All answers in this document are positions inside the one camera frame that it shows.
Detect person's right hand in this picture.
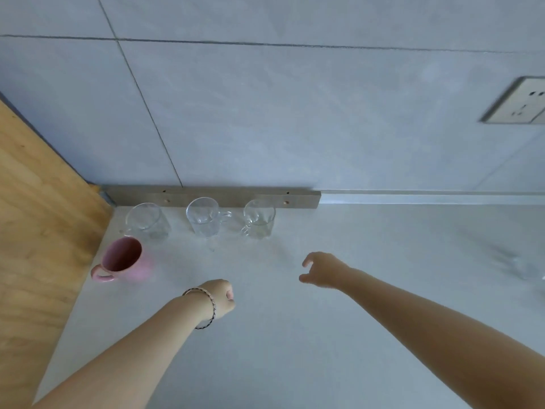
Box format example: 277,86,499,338
299,251,354,290

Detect person's left hand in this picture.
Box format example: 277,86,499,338
196,278,236,322

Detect clear glass mug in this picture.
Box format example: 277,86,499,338
240,199,276,239
489,247,545,286
124,202,172,243
185,197,233,239

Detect pink ceramic mug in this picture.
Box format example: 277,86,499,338
90,237,153,283

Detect person's left forearm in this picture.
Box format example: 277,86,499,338
32,291,213,409

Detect person's right forearm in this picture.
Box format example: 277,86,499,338
338,268,545,409

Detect white backsplash strip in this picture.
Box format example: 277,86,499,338
319,190,545,206

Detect wooden cabinet side panel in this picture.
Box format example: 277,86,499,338
0,99,114,409

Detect thin braided bracelet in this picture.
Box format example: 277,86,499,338
182,287,218,330

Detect grey metal wall strip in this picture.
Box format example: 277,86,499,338
102,186,322,211

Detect beige wall socket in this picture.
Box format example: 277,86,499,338
480,75,545,126

